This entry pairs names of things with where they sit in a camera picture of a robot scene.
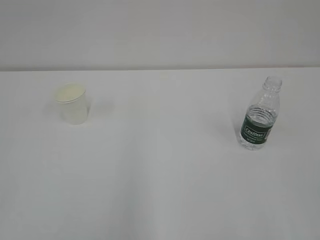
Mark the white paper cup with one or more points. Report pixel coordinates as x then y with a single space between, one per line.
72 103

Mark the clear bottle green label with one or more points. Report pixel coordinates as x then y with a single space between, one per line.
261 115

